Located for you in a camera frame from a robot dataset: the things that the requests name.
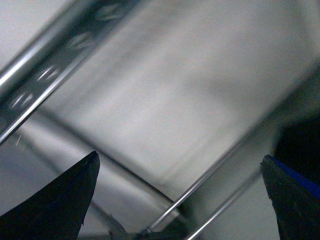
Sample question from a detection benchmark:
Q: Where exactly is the upper metal rack rod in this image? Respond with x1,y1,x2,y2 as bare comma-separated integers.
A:
145,136,248,232

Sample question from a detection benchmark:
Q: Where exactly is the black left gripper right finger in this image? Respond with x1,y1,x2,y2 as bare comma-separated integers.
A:
260,155,320,240

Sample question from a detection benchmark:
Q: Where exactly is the lower metal rack rod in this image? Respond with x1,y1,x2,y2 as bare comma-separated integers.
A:
184,169,261,240

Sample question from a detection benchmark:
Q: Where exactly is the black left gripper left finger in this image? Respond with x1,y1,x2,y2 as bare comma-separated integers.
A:
0,151,100,240

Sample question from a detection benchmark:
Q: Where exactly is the metal rack rod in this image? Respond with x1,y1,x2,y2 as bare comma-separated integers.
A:
145,136,248,232
184,169,261,240

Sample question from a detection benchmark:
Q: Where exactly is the perforated metal rack rail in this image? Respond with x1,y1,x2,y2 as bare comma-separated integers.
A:
0,0,138,142

